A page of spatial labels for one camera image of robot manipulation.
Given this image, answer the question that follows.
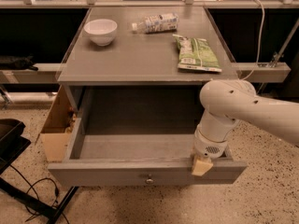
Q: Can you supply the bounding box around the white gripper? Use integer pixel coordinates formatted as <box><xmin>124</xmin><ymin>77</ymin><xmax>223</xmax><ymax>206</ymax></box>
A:
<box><xmin>192</xmin><ymin>129</ymin><xmax>227</xmax><ymax>176</ymax></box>

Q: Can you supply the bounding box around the grey top drawer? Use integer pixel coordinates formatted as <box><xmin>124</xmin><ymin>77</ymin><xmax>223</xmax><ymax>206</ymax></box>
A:
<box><xmin>49</xmin><ymin>86</ymin><xmax>247</xmax><ymax>187</ymax></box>

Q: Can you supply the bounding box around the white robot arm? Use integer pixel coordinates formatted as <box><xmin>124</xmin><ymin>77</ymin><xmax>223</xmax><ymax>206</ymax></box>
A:
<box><xmin>192</xmin><ymin>79</ymin><xmax>299</xmax><ymax>176</ymax></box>

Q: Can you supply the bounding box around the grey drawer cabinet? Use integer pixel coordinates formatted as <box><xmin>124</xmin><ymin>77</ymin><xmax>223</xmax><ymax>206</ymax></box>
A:
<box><xmin>59</xmin><ymin>6</ymin><xmax>237</xmax><ymax>134</ymax></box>

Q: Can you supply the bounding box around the green snack bag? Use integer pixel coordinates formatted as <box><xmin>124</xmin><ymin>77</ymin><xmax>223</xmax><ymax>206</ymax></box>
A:
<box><xmin>173</xmin><ymin>35</ymin><xmax>221</xmax><ymax>73</ymax></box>

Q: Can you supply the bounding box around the clear plastic bottle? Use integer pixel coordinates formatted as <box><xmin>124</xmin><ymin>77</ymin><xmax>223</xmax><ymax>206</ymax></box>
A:
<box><xmin>132</xmin><ymin>13</ymin><xmax>178</xmax><ymax>34</ymax></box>

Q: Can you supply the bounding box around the cardboard box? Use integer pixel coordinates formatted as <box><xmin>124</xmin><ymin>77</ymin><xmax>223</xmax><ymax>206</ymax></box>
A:
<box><xmin>40</xmin><ymin>86</ymin><xmax>77</xmax><ymax>162</ymax></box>

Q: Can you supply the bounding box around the white ceramic bowl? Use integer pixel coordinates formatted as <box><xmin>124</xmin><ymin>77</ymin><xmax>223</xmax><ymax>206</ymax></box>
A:
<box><xmin>83</xmin><ymin>19</ymin><xmax>118</xmax><ymax>47</ymax></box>

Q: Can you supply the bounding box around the black stand base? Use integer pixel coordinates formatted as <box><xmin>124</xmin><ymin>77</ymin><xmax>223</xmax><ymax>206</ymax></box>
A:
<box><xmin>0</xmin><ymin>119</ymin><xmax>80</xmax><ymax>224</ymax></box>

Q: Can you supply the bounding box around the black cloth on shelf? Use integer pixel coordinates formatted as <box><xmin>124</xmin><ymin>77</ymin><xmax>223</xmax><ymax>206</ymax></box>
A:
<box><xmin>0</xmin><ymin>56</ymin><xmax>38</xmax><ymax>71</ymax></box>

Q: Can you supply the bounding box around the black floor cable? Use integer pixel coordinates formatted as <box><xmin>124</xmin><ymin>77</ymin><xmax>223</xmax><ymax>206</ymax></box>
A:
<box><xmin>0</xmin><ymin>163</ymin><xmax>71</xmax><ymax>224</ymax></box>

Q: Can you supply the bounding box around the white hanging cable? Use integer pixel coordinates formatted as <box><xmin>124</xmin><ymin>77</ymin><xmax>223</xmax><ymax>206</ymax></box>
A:
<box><xmin>241</xmin><ymin>0</ymin><xmax>265</xmax><ymax>82</ymax></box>

